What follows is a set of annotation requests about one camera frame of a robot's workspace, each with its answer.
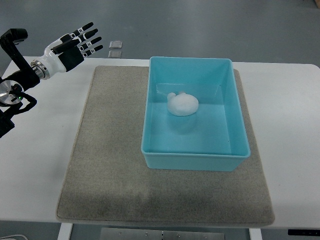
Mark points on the floor socket plate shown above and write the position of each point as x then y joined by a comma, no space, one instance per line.
115,44
115,54

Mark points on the white frog toy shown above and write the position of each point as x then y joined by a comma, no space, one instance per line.
182,104

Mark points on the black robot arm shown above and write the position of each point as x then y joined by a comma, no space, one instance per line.
13,88

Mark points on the white table leg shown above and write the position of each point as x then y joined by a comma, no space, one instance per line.
65,231
255,234

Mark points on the white table leg right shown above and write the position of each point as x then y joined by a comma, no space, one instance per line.
255,234

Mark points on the black table control panel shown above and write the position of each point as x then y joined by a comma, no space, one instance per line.
304,232

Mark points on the metal base plate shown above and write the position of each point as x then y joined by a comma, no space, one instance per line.
149,234

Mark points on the blue plastic box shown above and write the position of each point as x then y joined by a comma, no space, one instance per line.
214,138

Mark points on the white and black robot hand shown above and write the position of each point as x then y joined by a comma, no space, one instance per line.
67,52

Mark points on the white table leg left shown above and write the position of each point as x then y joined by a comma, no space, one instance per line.
65,231

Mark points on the lower floor socket plate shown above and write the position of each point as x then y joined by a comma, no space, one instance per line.
115,54

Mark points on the upper floor socket plate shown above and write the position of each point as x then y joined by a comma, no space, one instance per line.
115,44

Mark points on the grey felt mat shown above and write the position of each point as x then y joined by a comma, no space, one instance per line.
108,181

